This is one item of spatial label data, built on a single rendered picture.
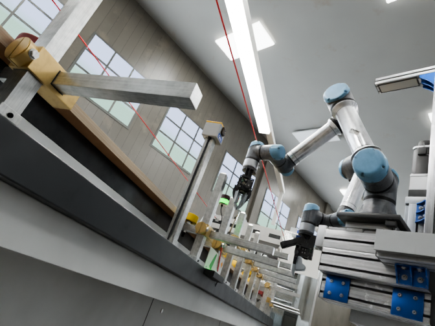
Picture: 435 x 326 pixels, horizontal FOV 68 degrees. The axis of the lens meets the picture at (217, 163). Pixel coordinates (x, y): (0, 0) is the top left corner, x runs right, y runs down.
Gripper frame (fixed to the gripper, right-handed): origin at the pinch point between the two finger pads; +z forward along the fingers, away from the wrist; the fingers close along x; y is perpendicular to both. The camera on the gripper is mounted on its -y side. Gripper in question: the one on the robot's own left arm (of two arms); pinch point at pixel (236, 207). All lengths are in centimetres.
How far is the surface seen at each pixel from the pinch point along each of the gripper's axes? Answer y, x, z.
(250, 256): -13.7, 14.5, 16.9
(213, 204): 8.2, -10.8, 4.7
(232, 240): 8.5, 2.4, 17.1
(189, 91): 108, -16, 20
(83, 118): 70, -50, 13
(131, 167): 44, -40, 13
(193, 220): 2.1, -16.8, 13.2
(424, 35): -250, 223, -486
